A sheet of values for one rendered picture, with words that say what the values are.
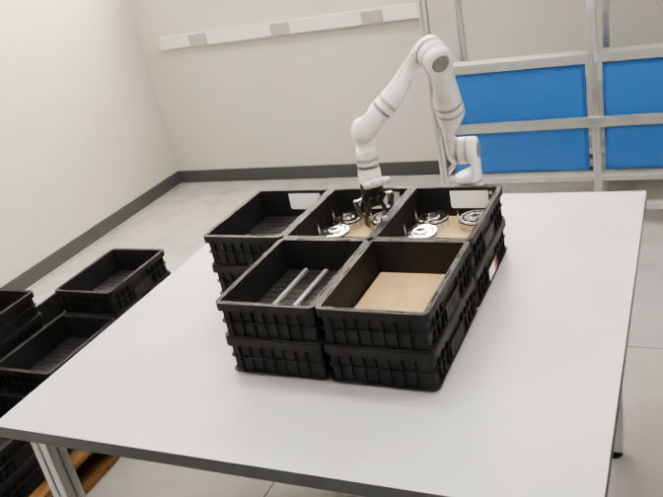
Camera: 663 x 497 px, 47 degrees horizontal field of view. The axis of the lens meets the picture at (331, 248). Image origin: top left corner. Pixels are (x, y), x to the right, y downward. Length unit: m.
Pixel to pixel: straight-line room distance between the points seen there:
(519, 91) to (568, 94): 0.25
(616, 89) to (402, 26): 1.64
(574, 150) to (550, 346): 2.26
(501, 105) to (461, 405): 2.55
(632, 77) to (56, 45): 3.57
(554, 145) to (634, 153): 0.40
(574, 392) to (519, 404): 0.13
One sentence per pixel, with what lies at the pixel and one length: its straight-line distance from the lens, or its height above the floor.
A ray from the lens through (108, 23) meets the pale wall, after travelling 5.89.
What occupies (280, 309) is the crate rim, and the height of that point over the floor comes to 0.92.
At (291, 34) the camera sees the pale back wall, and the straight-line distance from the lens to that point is 5.46.
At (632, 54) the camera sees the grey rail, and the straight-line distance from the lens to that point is 4.02.
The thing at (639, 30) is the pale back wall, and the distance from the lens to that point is 4.89.
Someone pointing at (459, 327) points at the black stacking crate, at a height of 0.76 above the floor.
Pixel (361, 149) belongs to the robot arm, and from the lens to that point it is 2.42.
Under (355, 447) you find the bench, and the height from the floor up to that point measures 0.70.
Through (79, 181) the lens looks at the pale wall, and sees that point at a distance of 5.50.
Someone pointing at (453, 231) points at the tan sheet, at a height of 0.83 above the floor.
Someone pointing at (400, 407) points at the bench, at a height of 0.70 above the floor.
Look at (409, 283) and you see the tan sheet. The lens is 2.14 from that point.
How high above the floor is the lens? 1.82
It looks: 24 degrees down
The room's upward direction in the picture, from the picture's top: 12 degrees counter-clockwise
